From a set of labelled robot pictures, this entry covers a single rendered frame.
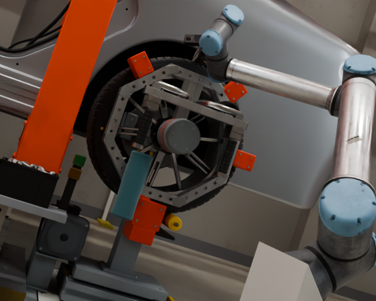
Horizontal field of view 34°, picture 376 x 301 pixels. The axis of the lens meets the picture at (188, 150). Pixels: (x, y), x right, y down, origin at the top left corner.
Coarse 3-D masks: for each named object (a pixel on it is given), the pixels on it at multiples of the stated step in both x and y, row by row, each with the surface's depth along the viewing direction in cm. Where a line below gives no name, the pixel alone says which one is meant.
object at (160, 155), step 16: (160, 80) 258; (176, 80) 262; (208, 96) 263; (160, 112) 260; (128, 128) 255; (208, 128) 286; (208, 144) 285; (224, 144) 264; (128, 160) 256; (160, 160) 259; (176, 160) 261; (192, 160) 263; (208, 160) 277; (176, 176) 262; (192, 176) 279; (208, 176) 263; (176, 192) 260
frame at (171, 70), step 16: (144, 80) 246; (192, 80) 251; (208, 80) 253; (128, 96) 244; (224, 96) 255; (112, 112) 244; (112, 128) 243; (112, 144) 243; (112, 160) 248; (144, 192) 248; (160, 192) 249; (192, 192) 253
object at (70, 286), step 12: (60, 276) 265; (72, 276) 251; (60, 288) 253; (72, 288) 244; (84, 288) 245; (96, 288) 251; (108, 288) 254; (72, 300) 244; (84, 300) 245; (96, 300) 246; (108, 300) 248; (120, 300) 249; (132, 300) 250; (144, 300) 257; (168, 300) 273
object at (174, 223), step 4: (164, 216) 261; (168, 216) 257; (172, 216) 254; (176, 216) 255; (164, 220) 259; (168, 220) 252; (172, 220) 252; (176, 220) 252; (180, 220) 253; (164, 224) 260; (168, 224) 252; (172, 224) 252; (176, 224) 250; (180, 224) 253; (172, 228) 252; (176, 228) 252
